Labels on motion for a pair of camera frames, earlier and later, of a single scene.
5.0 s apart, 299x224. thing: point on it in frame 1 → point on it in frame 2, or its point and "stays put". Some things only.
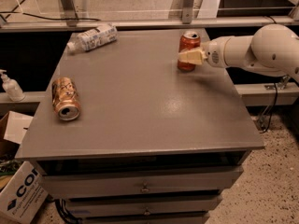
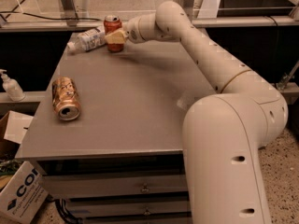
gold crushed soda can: x=65 y=99 stays put
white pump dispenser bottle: x=13 y=91 stays put
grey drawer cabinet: x=151 y=145 stays put
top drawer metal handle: x=145 y=189 stays put
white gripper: x=213 y=54 → x=133 y=31
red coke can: x=190 y=40 → x=110 y=23
